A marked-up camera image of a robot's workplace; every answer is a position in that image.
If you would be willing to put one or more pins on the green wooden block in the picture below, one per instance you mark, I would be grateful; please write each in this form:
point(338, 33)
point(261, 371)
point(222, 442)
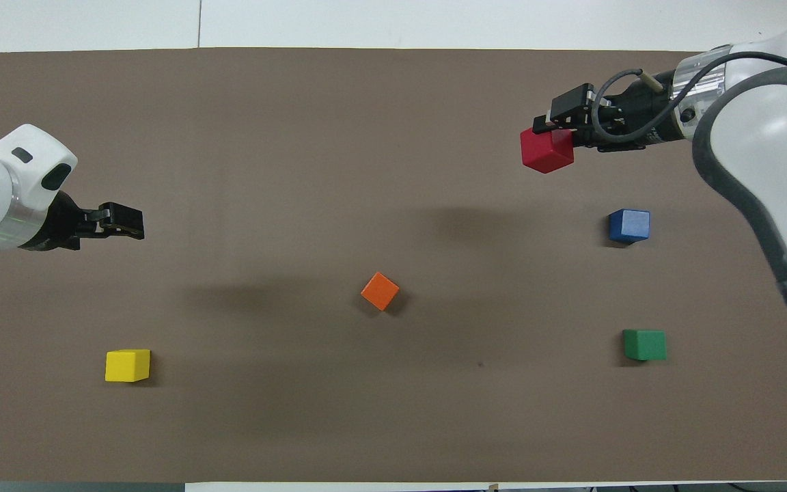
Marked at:
point(645, 345)

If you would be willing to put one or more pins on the orange wooden block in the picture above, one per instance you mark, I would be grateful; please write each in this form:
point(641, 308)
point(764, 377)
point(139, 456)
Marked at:
point(380, 291)

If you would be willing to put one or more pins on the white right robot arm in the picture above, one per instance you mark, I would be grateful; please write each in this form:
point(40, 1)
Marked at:
point(762, 137)

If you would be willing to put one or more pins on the blue wooden block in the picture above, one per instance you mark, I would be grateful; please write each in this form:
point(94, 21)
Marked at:
point(629, 225)

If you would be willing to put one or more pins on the yellow wooden block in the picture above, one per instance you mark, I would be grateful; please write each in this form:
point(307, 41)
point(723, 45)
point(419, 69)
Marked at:
point(127, 365)

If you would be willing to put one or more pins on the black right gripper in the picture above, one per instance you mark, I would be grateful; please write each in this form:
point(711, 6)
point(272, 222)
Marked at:
point(646, 113)

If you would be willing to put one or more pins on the brown table mat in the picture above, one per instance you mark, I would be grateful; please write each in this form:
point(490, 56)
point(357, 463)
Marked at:
point(393, 171)

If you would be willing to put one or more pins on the red wooden block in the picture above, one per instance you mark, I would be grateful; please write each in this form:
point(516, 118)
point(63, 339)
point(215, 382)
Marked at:
point(547, 150)

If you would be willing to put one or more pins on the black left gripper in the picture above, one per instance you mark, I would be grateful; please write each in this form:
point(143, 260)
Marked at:
point(59, 225)

